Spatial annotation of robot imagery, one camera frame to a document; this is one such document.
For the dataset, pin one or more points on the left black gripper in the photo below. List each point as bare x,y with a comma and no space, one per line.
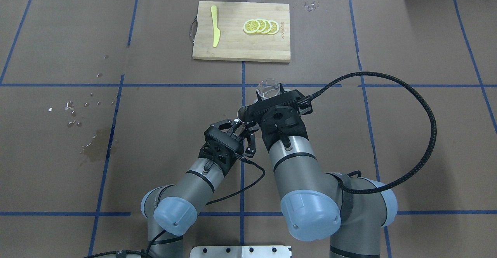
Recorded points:
249,142

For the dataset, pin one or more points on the steel jigger shaker cup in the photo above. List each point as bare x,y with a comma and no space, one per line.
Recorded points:
242,113

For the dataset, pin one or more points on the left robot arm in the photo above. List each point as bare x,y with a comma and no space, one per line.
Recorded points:
172,209

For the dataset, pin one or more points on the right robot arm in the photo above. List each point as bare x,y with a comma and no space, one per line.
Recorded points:
316,208

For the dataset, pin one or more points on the wooden cutting board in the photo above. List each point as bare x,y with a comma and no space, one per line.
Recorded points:
235,44

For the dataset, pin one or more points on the lemon slice front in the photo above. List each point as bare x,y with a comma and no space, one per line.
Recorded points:
251,26

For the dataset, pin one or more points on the lemon slice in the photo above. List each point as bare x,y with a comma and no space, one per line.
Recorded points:
251,26
262,25
275,27
268,27

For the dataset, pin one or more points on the yellow plastic knife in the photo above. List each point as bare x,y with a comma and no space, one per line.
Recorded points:
216,31

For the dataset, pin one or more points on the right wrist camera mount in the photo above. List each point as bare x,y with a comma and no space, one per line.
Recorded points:
279,117

